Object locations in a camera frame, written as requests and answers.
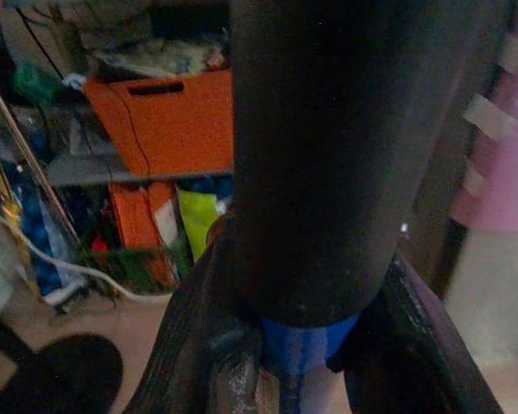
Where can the pink fabric with tape strips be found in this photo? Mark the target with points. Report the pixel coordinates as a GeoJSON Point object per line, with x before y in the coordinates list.
{"type": "Point", "coordinates": [509, 164]}

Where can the blue broom pole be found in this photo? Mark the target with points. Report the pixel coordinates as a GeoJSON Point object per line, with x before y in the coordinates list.
{"type": "Point", "coordinates": [300, 353]}

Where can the black round pad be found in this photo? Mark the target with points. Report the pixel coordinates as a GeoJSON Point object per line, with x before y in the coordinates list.
{"type": "Point", "coordinates": [65, 375]}

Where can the grey shelf board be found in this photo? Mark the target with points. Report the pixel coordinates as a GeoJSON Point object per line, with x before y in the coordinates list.
{"type": "Point", "coordinates": [86, 170]}

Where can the small orange storage box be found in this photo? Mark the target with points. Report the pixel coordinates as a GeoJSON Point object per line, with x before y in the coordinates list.
{"type": "Point", "coordinates": [134, 220]}

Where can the blue patterned bag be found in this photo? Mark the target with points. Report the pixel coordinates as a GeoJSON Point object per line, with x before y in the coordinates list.
{"type": "Point", "coordinates": [39, 233]}

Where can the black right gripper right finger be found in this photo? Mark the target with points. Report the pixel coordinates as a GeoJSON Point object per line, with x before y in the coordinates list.
{"type": "Point", "coordinates": [418, 345]}

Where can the thin metal rod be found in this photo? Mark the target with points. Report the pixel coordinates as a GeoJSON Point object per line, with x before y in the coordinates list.
{"type": "Point", "coordinates": [30, 159]}

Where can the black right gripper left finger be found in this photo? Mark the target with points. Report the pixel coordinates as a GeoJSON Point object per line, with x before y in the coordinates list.
{"type": "Point", "coordinates": [185, 328]}

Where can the large orange storage box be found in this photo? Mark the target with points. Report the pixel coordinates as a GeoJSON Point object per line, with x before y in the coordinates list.
{"type": "Point", "coordinates": [177, 125]}

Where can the yellow-green bag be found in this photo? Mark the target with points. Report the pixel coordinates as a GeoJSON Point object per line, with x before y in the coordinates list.
{"type": "Point", "coordinates": [198, 215]}

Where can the green plastic bag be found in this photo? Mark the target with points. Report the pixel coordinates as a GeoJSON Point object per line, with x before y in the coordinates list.
{"type": "Point", "coordinates": [36, 82]}

